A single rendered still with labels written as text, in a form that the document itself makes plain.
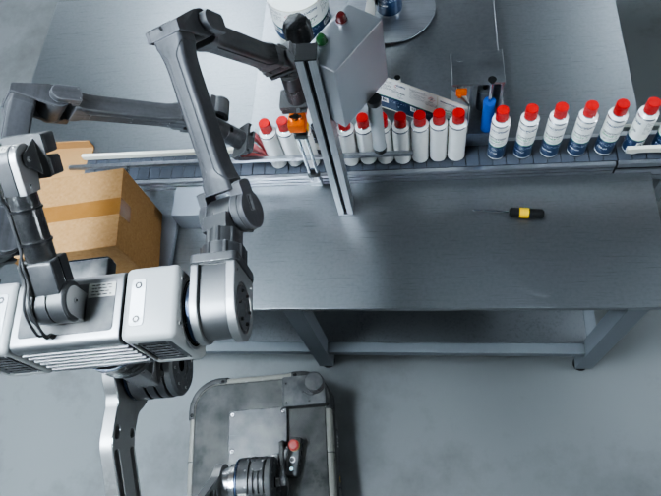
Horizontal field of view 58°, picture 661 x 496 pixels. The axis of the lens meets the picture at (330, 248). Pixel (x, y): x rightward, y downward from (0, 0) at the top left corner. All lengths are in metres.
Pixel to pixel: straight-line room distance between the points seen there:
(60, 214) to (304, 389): 1.03
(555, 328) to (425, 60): 1.06
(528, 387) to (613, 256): 0.86
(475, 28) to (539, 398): 1.38
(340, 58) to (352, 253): 0.66
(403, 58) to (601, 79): 0.62
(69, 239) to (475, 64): 1.17
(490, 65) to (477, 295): 0.62
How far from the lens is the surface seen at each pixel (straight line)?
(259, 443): 2.25
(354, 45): 1.32
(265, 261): 1.80
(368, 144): 1.75
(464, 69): 1.70
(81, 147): 2.28
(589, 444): 2.51
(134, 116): 1.64
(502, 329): 2.32
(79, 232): 1.72
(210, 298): 1.04
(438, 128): 1.70
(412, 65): 2.06
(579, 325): 2.37
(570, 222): 1.83
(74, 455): 2.83
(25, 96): 1.54
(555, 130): 1.76
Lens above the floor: 2.42
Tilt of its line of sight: 63 degrees down
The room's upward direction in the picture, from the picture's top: 19 degrees counter-clockwise
